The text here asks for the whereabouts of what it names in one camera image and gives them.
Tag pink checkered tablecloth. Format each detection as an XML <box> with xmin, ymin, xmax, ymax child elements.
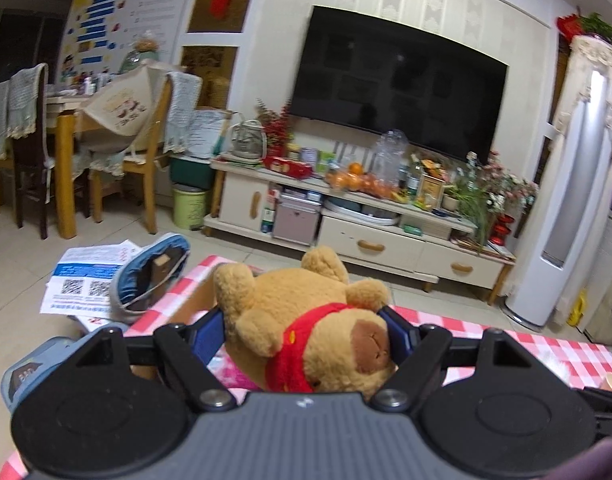
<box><xmin>0</xmin><ymin>255</ymin><xmax>612</xmax><ymax>480</ymax></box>

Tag red vase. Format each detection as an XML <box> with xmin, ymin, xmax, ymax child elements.
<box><xmin>488</xmin><ymin>212</ymin><xmax>516</xmax><ymax>247</ymax></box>

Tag wooden chair with lace cover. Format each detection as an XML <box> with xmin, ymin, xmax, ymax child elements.
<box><xmin>88</xmin><ymin>70</ymin><xmax>204</xmax><ymax>233</ymax></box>

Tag red flat box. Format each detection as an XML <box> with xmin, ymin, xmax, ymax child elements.
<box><xmin>263</xmin><ymin>155</ymin><xmax>314</xmax><ymax>180</ymax></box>

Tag green glass bottle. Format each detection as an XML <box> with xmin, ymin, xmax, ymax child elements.
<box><xmin>408</xmin><ymin>157</ymin><xmax>423</xmax><ymax>201</ymax></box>

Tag pink storage case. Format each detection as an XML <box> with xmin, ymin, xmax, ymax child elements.
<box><xmin>272</xmin><ymin>195</ymin><xmax>321</xmax><ymax>247</ymax></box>

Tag wooden dining table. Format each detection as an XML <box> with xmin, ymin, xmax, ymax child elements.
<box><xmin>46</xmin><ymin>95</ymin><xmax>94</xmax><ymax>241</ymax></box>

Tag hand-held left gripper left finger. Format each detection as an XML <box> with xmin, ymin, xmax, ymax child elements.
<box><xmin>73</xmin><ymin>307</ymin><xmax>237</xmax><ymax>412</ymax></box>

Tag dark chair with lace cover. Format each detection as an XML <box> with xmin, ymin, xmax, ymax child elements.
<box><xmin>0</xmin><ymin>62</ymin><xmax>51</xmax><ymax>241</ymax></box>

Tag white standing air conditioner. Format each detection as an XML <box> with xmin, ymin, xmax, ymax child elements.
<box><xmin>503</xmin><ymin>35</ymin><xmax>612</xmax><ymax>331</ymax></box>

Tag wooden picture frame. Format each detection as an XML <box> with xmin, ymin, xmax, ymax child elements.
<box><xmin>418</xmin><ymin>172</ymin><xmax>447</xmax><ymax>211</ymax></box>

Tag green trash bin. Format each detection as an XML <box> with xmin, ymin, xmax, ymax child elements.
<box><xmin>172</xmin><ymin>183</ymin><xmax>210</xmax><ymax>231</ymax></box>

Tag brown bear plush toy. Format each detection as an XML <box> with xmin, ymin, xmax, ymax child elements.
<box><xmin>213</xmin><ymin>246</ymin><xmax>397</xmax><ymax>403</ymax></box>

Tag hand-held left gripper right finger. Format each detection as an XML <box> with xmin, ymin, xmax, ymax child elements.
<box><xmin>373</xmin><ymin>306</ymin><xmax>525</xmax><ymax>412</ymax></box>

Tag beige printed tote bag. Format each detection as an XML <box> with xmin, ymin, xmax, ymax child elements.
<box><xmin>80</xmin><ymin>60</ymin><xmax>161</xmax><ymax>136</ymax></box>

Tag white printed paper sheets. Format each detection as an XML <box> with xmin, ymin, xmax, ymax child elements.
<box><xmin>40</xmin><ymin>240</ymin><xmax>144</xmax><ymax>333</ymax></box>

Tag white printed sack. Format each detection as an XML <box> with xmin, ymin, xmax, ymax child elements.
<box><xmin>188</xmin><ymin>107</ymin><xmax>233</xmax><ymax>160</ymax></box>

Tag artificial green plant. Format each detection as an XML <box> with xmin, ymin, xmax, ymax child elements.
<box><xmin>578</xmin><ymin>12</ymin><xmax>612</xmax><ymax>41</ymax></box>

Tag person's right forearm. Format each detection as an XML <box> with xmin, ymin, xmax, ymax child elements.
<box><xmin>576</xmin><ymin>435</ymin><xmax>612</xmax><ymax>480</ymax></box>

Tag black television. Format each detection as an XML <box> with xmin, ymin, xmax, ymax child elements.
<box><xmin>290</xmin><ymin>5</ymin><xmax>509</xmax><ymax>163</ymax></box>

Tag pile of oranges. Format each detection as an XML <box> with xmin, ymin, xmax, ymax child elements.
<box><xmin>326</xmin><ymin>161</ymin><xmax>391</xmax><ymax>198</ymax></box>

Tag wall poster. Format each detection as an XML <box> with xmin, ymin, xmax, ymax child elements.
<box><xmin>56</xmin><ymin>0</ymin><xmax>207</xmax><ymax>86</ymax></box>

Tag red berry bouquet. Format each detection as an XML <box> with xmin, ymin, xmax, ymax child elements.
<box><xmin>256</xmin><ymin>100</ymin><xmax>293</xmax><ymax>158</ymax></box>

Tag glass electric kettle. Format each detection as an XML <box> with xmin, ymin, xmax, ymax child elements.
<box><xmin>227</xmin><ymin>119</ymin><xmax>269</xmax><ymax>162</ymax></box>

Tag dark green storage box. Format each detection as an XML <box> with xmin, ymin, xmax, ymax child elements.
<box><xmin>170</xmin><ymin>156</ymin><xmax>217</xmax><ymax>190</ymax></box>

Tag white basin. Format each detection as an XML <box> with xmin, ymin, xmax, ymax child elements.
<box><xmin>322</xmin><ymin>195</ymin><xmax>401</xmax><ymax>226</ymax></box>

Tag cream tv cabinet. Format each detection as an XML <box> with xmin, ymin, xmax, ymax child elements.
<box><xmin>203</xmin><ymin>157</ymin><xmax>517</xmax><ymax>306</ymax></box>

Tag potted plant with flowers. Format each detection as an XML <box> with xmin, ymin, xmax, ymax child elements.
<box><xmin>443</xmin><ymin>150</ymin><xmax>539</xmax><ymax>256</ymax></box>

